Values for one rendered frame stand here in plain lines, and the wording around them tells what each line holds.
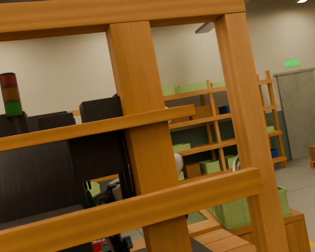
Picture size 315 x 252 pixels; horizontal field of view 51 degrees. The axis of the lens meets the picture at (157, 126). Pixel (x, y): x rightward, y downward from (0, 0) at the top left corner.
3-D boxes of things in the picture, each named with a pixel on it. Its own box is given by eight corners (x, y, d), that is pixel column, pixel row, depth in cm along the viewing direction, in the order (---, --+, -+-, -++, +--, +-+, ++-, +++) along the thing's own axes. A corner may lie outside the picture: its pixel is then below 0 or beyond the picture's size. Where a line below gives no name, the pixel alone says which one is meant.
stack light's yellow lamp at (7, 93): (4, 104, 105) (2, 90, 105) (21, 102, 107) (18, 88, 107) (2, 102, 101) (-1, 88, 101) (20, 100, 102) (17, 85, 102)
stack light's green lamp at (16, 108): (7, 118, 105) (4, 104, 105) (24, 115, 107) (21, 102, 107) (5, 117, 101) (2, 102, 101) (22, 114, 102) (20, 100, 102)
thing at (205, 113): (288, 167, 738) (270, 68, 737) (160, 199, 657) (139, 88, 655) (273, 165, 790) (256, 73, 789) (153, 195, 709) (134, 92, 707)
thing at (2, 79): (2, 90, 105) (-1, 76, 105) (18, 88, 107) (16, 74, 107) (-1, 88, 101) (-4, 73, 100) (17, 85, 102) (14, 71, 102)
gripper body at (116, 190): (132, 180, 150) (111, 194, 147) (128, 167, 143) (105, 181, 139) (141, 192, 146) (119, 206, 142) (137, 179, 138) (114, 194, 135)
